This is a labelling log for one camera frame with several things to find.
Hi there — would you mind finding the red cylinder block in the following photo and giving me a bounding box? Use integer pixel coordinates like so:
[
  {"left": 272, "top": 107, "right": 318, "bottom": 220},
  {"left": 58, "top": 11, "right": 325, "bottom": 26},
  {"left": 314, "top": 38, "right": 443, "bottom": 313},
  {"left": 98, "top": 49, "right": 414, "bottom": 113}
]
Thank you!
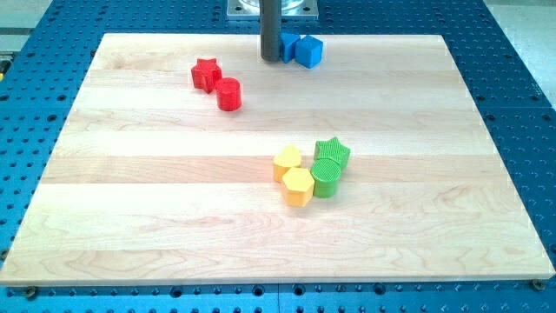
[{"left": 215, "top": 77, "right": 242, "bottom": 111}]

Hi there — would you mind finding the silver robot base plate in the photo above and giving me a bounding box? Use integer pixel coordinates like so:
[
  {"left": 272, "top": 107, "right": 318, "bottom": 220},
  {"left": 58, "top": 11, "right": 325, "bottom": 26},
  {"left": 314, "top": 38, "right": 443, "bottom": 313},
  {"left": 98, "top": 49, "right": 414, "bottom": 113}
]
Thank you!
[{"left": 226, "top": 0, "right": 319, "bottom": 21}]

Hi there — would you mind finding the blue cube block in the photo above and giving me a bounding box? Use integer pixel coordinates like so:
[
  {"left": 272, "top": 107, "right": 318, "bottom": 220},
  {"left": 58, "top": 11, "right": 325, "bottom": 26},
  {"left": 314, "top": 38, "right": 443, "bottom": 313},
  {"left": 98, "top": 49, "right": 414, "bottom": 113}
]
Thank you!
[{"left": 295, "top": 35, "right": 324, "bottom": 69}]

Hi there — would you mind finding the green cylinder block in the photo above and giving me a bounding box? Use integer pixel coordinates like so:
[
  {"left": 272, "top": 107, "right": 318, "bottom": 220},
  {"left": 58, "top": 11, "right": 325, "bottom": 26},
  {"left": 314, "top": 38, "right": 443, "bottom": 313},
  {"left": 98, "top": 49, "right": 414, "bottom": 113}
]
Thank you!
[{"left": 310, "top": 158, "right": 341, "bottom": 198}]

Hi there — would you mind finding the yellow hexagon block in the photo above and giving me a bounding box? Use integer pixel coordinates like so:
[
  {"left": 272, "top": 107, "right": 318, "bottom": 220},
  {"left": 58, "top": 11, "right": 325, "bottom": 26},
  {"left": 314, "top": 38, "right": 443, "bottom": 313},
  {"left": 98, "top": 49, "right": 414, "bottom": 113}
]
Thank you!
[{"left": 281, "top": 167, "right": 314, "bottom": 207}]

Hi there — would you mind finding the blue block behind rod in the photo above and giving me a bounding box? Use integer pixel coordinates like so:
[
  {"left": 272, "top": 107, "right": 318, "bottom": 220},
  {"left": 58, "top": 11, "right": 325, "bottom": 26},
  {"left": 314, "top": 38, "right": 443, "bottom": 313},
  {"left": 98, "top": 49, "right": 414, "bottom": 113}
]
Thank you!
[{"left": 280, "top": 32, "right": 301, "bottom": 63}]

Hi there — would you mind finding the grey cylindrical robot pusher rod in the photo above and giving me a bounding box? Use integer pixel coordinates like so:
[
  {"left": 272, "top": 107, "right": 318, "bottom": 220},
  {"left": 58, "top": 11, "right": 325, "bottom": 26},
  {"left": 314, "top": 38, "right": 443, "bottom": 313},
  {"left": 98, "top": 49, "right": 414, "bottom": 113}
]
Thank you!
[{"left": 260, "top": 0, "right": 281, "bottom": 62}]

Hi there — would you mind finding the green star block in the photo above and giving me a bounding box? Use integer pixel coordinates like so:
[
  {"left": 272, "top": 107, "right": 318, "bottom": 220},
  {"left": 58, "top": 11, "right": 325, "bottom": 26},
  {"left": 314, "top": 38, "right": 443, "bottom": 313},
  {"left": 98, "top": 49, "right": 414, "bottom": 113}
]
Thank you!
[{"left": 314, "top": 137, "right": 351, "bottom": 170}]

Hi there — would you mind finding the light wooden board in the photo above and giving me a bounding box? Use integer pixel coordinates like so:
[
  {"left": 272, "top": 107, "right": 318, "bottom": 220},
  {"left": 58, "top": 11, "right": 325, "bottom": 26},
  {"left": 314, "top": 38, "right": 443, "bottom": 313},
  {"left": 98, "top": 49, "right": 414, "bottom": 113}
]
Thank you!
[{"left": 1, "top": 34, "right": 554, "bottom": 286}]

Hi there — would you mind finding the blue perforated metal table plate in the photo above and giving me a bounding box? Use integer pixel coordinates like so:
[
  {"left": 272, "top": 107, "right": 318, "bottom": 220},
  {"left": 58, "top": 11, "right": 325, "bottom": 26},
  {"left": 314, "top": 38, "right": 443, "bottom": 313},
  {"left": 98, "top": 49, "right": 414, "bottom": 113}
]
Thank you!
[{"left": 1, "top": 1, "right": 555, "bottom": 312}]

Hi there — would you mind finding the yellow heart block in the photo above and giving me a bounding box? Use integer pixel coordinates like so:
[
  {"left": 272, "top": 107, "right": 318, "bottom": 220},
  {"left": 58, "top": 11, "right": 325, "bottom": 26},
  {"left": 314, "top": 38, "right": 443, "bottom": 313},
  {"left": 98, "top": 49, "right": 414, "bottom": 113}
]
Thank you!
[{"left": 273, "top": 145, "right": 302, "bottom": 183}]

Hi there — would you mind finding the red star block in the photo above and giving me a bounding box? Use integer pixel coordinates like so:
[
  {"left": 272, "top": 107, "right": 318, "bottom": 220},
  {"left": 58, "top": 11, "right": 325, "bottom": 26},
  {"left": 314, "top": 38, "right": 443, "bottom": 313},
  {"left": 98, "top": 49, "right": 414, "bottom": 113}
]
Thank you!
[{"left": 191, "top": 58, "right": 222, "bottom": 94}]

